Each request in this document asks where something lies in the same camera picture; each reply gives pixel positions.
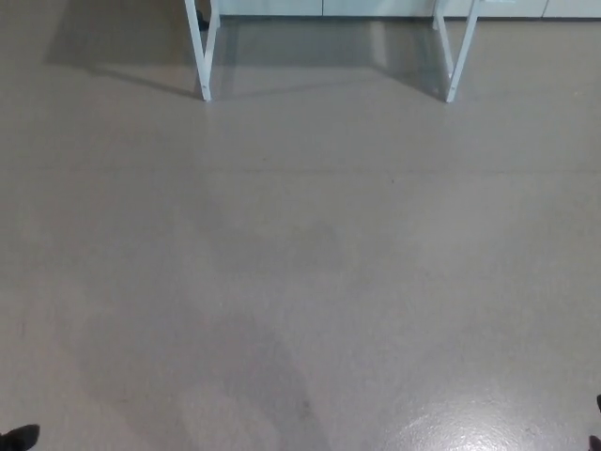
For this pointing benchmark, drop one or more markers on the white metal table frame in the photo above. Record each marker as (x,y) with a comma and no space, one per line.
(205,70)

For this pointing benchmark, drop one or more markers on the white cabinet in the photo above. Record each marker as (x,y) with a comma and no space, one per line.
(375,5)

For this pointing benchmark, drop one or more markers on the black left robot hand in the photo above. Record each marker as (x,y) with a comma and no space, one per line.
(19,439)

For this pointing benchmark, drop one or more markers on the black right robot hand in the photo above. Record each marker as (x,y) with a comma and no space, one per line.
(596,444)

